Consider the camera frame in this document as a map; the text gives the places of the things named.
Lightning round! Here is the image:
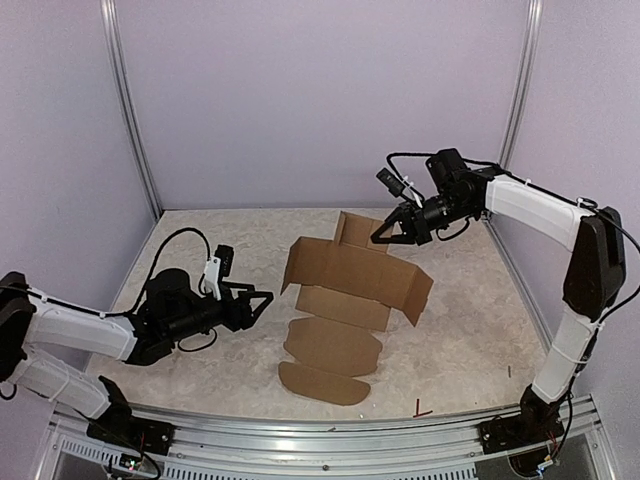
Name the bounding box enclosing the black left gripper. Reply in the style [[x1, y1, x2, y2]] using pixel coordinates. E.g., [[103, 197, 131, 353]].
[[165, 280, 273, 343]]

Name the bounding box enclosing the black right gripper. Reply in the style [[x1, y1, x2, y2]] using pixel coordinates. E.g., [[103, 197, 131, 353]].
[[371, 190, 478, 245]]

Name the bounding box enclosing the brown cardboard box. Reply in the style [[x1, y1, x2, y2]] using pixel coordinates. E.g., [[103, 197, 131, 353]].
[[278, 212, 434, 406]]

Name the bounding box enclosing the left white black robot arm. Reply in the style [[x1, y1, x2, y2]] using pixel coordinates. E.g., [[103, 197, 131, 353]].
[[1, 268, 274, 455]]

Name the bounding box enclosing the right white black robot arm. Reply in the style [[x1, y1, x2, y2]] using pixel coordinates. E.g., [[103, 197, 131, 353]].
[[371, 148, 637, 461]]

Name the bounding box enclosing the small red stick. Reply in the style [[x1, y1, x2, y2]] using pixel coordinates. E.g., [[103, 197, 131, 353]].
[[413, 398, 433, 418]]

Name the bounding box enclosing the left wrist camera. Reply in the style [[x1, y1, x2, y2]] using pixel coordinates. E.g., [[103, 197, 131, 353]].
[[200, 244, 234, 300]]

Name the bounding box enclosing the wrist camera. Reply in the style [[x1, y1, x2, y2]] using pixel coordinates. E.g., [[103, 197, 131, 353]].
[[376, 168, 424, 208], [200, 244, 234, 300]]

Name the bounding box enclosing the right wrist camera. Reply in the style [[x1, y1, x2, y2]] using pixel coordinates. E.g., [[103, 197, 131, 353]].
[[376, 168, 424, 208]]

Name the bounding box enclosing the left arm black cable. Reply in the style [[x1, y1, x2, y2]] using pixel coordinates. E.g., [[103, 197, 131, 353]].
[[132, 227, 214, 351]]

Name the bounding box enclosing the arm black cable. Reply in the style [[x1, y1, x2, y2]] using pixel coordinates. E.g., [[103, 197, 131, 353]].
[[132, 227, 214, 351], [384, 150, 501, 176]]

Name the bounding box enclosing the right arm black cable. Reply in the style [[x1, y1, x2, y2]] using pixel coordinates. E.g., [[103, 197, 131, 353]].
[[384, 150, 501, 176]]

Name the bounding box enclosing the front aluminium frame rail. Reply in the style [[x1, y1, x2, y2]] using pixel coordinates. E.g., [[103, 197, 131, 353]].
[[31, 396, 621, 479]]

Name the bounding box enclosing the right aluminium corner post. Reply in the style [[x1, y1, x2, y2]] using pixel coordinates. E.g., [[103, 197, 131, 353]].
[[498, 0, 544, 170]]

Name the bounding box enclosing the aluminium corner post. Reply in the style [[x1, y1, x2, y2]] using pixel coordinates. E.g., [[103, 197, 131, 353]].
[[498, 0, 544, 170], [100, 0, 164, 222]]

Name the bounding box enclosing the left aluminium corner post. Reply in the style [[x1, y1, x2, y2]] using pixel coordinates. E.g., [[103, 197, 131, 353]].
[[100, 0, 164, 222]]

